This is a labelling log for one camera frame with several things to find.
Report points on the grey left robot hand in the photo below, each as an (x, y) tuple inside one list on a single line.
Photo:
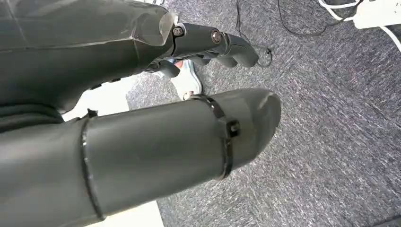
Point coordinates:
[(131, 150)]

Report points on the person's white shoe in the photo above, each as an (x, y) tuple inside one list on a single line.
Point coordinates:
[(188, 81)]

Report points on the ribbed grey left arm sleeve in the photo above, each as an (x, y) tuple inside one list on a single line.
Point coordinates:
[(28, 117)]

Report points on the white power strip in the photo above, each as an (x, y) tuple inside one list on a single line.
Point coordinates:
[(379, 14)]

